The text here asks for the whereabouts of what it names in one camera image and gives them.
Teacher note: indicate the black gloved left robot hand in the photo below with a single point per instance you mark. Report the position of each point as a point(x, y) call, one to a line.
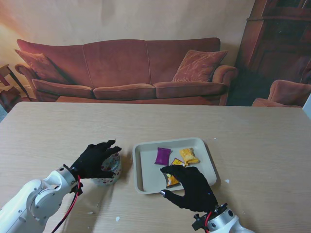
point(91, 161)

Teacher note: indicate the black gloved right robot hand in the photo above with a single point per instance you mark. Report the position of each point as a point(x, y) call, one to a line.
point(194, 191)

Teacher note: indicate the round polka dot box lid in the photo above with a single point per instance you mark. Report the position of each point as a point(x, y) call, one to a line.
point(112, 162)

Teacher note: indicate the black and orange snack packet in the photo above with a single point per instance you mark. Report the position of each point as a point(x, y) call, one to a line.
point(172, 181)

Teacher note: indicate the round polka dot cookie box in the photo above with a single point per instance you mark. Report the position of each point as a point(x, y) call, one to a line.
point(107, 181)

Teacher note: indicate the orange purple-edged snack packet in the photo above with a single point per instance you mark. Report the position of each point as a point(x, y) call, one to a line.
point(178, 162)

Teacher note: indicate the yellow snack packet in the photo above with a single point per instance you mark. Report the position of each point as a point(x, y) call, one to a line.
point(189, 156)

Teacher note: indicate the purple snack packet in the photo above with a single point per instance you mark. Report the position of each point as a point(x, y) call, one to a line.
point(162, 155)

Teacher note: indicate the beige rectangular tray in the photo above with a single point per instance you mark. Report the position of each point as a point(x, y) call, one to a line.
point(148, 170)

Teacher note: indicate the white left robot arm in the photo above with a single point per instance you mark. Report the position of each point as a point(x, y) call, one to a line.
point(29, 204)

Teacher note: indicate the brown three-seat sofa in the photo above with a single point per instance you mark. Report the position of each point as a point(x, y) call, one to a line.
point(121, 65)

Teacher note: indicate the plain brown sofa cushion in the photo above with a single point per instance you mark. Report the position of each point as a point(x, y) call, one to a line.
point(39, 66)

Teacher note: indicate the patterned orange sofa cushion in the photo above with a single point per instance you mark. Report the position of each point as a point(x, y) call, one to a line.
point(199, 65)

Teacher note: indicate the brown armchair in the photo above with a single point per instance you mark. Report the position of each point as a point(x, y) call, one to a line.
point(289, 93)

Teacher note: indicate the dark wooden cabinet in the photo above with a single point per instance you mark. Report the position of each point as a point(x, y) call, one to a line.
point(277, 36)

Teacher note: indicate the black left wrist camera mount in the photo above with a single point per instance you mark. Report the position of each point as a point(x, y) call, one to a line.
point(77, 188)

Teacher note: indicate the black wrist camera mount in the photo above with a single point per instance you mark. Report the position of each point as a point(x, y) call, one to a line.
point(77, 188)
point(198, 222)

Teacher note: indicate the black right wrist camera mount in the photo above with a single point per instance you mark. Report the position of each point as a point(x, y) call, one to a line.
point(198, 222)

